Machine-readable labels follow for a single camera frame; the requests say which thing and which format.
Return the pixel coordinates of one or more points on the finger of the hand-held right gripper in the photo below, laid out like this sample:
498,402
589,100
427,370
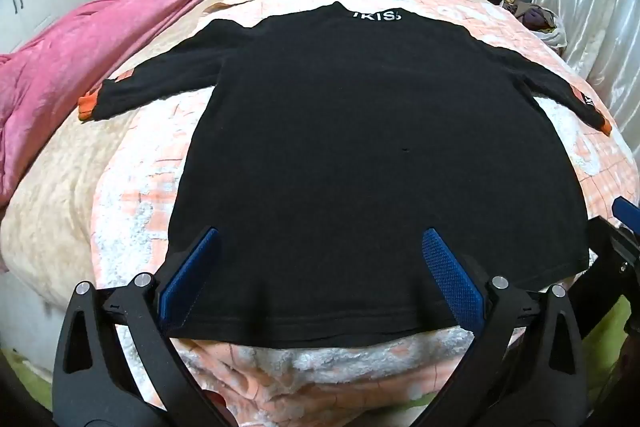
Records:
626,210

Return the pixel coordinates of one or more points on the beige fleece blanket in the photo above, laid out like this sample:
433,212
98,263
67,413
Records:
55,207

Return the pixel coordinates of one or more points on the person's lime green top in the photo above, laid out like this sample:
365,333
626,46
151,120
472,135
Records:
27,382

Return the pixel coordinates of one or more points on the peach and white plaid blanket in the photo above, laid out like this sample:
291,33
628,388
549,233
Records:
150,187

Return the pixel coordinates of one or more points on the person's left hand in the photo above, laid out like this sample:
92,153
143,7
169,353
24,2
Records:
214,398

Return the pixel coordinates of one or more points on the pink quilt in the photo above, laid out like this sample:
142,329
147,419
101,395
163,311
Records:
75,47

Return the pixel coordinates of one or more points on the black sweater with orange cuffs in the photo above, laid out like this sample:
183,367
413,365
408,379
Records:
350,157

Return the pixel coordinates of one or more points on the bag with clothes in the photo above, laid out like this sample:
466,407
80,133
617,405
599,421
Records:
537,19

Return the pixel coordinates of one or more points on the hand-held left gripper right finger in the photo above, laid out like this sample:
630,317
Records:
450,282

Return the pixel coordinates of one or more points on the white satin curtain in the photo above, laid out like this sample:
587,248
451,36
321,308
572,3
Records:
590,7

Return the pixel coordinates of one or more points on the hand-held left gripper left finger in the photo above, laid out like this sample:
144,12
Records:
192,277

